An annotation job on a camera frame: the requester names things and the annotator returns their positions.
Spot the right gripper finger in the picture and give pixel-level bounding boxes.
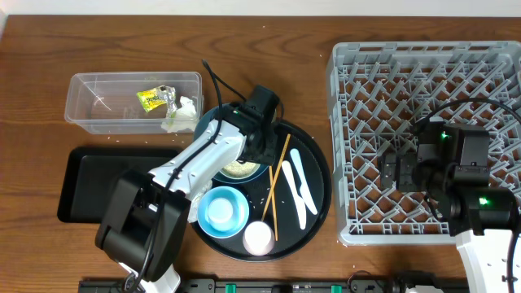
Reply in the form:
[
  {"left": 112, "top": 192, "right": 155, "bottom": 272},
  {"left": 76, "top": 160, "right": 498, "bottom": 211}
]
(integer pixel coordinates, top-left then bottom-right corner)
[
  {"left": 378, "top": 153, "right": 397, "bottom": 189},
  {"left": 396, "top": 153, "right": 417, "bottom": 191}
]

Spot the white tissue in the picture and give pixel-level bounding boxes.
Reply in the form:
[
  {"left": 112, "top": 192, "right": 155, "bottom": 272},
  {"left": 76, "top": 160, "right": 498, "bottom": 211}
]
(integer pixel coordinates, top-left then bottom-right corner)
[{"left": 161, "top": 96, "right": 199, "bottom": 133}]

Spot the yellow green snack wrapper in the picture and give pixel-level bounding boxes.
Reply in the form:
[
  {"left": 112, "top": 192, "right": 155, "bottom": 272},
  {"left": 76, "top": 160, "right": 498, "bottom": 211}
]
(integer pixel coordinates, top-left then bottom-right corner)
[{"left": 136, "top": 85, "right": 177, "bottom": 115}]

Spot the pink cup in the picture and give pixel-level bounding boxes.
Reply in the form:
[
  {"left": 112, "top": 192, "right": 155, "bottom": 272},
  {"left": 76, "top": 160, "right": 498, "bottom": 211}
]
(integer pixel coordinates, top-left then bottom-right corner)
[{"left": 243, "top": 221, "right": 275, "bottom": 256}]

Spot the mint green bowl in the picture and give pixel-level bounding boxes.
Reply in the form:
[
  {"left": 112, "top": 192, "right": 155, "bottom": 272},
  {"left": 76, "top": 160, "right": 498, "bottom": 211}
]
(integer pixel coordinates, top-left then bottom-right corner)
[{"left": 221, "top": 161, "right": 260, "bottom": 180}]

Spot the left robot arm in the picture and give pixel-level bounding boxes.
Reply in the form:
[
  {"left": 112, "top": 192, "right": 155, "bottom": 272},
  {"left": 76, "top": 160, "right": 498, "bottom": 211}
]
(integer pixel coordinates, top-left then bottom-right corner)
[{"left": 95, "top": 85, "right": 283, "bottom": 292}]

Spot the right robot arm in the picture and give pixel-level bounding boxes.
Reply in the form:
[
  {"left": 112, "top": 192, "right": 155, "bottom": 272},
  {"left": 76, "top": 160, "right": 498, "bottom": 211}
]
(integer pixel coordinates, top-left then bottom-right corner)
[{"left": 378, "top": 119, "right": 520, "bottom": 292}]

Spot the grey dishwasher rack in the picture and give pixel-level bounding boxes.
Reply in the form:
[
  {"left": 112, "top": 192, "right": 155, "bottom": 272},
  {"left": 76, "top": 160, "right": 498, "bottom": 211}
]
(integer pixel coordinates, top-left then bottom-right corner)
[{"left": 326, "top": 41, "right": 520, "bottom": 246}]

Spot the wooden chopstick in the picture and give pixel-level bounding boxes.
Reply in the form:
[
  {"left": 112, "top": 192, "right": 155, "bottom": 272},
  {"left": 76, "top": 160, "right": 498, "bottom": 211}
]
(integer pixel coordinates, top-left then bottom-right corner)
[
  {"left": 269, "top": 166, "right": 278, "bottom": 242},
  {"left": 261, "top": 134, "right": 291, "bottom": 221}
]

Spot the dark blue plate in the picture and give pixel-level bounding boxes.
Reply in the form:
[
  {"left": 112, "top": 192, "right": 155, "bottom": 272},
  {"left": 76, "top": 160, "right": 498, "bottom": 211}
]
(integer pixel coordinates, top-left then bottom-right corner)
[{"left": 194, "top": 107, "right": 269, "bottom": 184}]

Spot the white plastic knife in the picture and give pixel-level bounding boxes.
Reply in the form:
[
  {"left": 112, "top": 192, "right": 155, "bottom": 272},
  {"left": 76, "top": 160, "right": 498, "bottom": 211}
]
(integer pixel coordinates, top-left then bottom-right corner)
[{"left": 282, "top": 160, "right": 307, "bottom": 230}]

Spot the round black serving tray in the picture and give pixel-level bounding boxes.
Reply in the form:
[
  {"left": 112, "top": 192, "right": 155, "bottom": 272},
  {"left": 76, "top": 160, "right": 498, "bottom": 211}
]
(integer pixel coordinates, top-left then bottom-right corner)
[{"left": 191, "top": 120, "right": 332, "bottom": 262}]

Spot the light blue plastic knife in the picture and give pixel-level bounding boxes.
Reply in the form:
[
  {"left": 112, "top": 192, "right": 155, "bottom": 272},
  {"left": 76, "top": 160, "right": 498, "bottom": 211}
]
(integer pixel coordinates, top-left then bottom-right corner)
[{"left": 290, "top": 148, "right": 317, "bottom": 215}]

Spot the light blue saucer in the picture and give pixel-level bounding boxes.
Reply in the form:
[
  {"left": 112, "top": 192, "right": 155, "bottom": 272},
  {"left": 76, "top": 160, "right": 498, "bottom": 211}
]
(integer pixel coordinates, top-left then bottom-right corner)
[{"left": 198, "top": 186, "right": 250, "bottom": 238}]

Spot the white small cup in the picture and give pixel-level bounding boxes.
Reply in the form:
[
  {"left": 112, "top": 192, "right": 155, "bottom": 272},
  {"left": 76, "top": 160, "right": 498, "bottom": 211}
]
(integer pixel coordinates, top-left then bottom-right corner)
[{"left": 207, "top": 198, "right": 236, "bottom": 231}]

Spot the crumpled silver white napkin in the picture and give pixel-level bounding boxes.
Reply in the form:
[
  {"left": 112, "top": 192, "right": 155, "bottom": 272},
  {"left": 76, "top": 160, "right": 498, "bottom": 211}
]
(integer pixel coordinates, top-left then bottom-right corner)
[{"left": 187, "top": 180, "right": 212, "bottom": 223}]

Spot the clear plastic bin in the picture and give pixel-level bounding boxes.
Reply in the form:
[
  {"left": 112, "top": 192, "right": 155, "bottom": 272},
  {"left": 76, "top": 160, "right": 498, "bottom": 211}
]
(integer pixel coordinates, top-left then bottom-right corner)
[{"left": 64, "top": 72, "right": 204, "bottom": 134}]

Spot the black rectangular tray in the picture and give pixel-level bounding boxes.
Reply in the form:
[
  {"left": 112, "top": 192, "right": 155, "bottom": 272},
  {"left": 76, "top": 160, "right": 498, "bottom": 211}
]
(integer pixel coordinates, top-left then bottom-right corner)
[{"left": 57, "top": 146, "right": 178, "bottom": 224}]

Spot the black mounting rail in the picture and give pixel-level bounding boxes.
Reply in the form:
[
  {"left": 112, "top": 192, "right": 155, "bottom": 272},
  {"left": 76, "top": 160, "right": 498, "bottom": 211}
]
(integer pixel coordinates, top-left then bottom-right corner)
[{"left": 77, "top": 279, "right": 470, "bottom": 293}]

